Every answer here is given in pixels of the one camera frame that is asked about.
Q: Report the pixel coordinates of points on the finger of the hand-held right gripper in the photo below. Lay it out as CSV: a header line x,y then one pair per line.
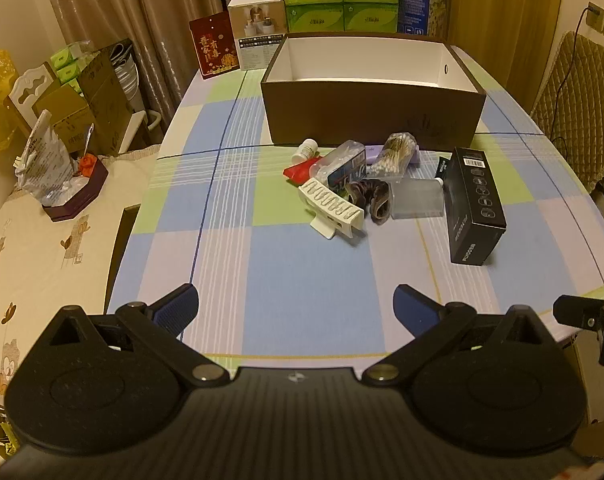
x,y
569,310

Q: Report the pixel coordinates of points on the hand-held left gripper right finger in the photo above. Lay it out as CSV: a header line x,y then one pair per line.
x,y
411,307

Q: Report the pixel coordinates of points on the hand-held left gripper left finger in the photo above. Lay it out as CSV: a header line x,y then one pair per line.
x,y
179,306

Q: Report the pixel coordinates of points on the frosted plastic cup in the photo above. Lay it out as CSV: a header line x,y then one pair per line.
x,y
417,199

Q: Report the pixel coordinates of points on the dark hair scrunchie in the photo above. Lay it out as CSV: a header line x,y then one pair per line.
x,y
377,201

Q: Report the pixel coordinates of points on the black product box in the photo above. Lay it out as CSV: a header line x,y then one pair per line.
x,y
469,210

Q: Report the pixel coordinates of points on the white ribbed plastic holder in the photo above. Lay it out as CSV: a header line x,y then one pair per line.
x,y
332,207

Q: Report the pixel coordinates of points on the dark green lip balm box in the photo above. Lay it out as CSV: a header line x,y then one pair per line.
x,y
441,170

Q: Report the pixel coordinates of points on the cotton swab bag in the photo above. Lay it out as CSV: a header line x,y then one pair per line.
x,y
394,152

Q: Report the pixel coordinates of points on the purple case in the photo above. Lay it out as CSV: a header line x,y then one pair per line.
x,y
372,153

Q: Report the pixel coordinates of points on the clear floss pick box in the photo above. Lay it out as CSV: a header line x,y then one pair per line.
x,y
339,161

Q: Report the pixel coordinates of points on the red snack packet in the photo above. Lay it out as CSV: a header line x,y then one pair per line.
x,y
298,171

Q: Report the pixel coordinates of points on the white pill bottle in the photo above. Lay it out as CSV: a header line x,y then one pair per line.
x,y
306,150

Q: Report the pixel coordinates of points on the brown cardboard storage box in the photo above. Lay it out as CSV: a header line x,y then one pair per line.
x,y
357,115

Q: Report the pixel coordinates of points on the cartoon printed cloth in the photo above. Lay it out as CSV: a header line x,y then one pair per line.
x,y
41,270

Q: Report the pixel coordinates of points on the dark purple tray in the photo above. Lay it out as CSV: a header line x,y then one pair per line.
x,y
76,197

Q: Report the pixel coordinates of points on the quilted cushion chair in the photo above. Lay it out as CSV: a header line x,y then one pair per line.
x,y
577,100

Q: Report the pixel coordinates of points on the brown cardboard boxes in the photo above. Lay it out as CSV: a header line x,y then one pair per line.
x,y
101,100

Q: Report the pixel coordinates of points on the metal bucket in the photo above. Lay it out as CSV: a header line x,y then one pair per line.
x,y
126,72

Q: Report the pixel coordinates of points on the red gift box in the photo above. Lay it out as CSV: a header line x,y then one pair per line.
x,y
212,47

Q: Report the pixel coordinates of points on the white chair back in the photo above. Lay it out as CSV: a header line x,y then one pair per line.
x,y
29,85

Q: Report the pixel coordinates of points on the light green packet pile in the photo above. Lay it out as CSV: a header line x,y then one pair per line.
x,y
66,62

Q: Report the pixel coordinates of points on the wooden door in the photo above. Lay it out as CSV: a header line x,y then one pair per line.
x,y
502,20

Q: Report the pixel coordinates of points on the white humidifier box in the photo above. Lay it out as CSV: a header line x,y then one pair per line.
x,y
257,30

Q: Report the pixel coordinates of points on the beige curtain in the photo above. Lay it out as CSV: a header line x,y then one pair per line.
x,y
156,5

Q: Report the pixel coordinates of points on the stack of green tissue packs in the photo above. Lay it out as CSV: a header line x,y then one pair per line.
x,y
342,2

